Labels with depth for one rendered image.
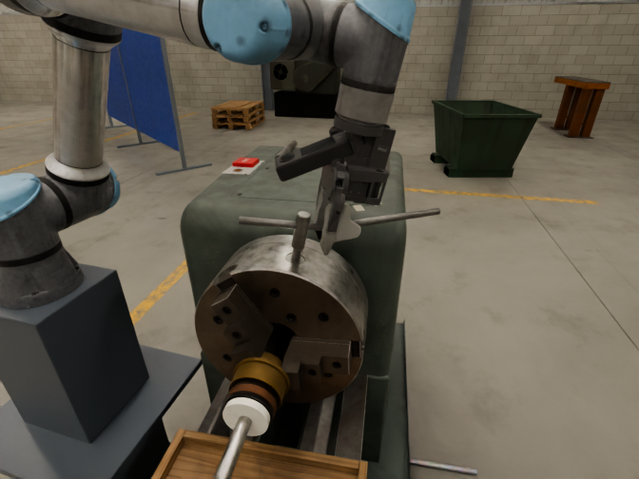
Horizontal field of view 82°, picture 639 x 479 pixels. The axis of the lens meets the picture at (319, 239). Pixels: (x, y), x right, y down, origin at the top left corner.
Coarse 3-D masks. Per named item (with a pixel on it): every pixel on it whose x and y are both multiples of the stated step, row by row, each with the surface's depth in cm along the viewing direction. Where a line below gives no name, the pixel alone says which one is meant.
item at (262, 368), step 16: (240, 368) 57; (256, 368) 55; (272, 368) 56; (240, 384) 54; (256, 384) 54; (272, 384) 54; (288, 384) 57; (256, 400) 52; (272, 400) 53; (272, 416) 53
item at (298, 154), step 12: (312, 144) 55; (324, 144) 53; (336, 144) 51; (348, 144) 52; (288, 156) 53; (300, 156) 52; (312, 156) 52; (324, 156) 52; (336, 156) 52; (276, 168) 52; (288, 168) 52; (300, 168) 52; (312, 168) 53
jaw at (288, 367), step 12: (288, 348) 62; (300, 348) 62; (312, 348) 61; (324, 348) 61; (336, 348) 61; (348, 348) 61; (360, 348) 66; (288, 360) 59; (300, 360) 59; (312, 360) 59; (324, 360) 60; (336, 360) 60; (348, 360) 59; (288, 372) 57; (300, 372) 59; (312, 372) 60; (324, 372) 61; (336, 372) 61; (348, 372) 60; (300, 384) 59
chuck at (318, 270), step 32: (256, 256) 63; (320, 256) 65; (256, 288) 61; (288, 288) 60; (320, 288) 58; (352, 288) 65; (288, 320) 63; (320, 320) 62; (352, 320) 60; (224, 352) 69; (320, 384) 69
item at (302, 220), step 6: (300, 216) 57; (306, 216) 57; (300, 222) 58; (306, 222) 58; (300, 228) 58; (306, 228) 58; (294, 234) 59; (300, 234) 58; (306, 234) 59; (294, 240) 59; (300, 240) 59; (294, 246) 60; (300, 246) 60; (294, 252) 61; (294, 258) 61
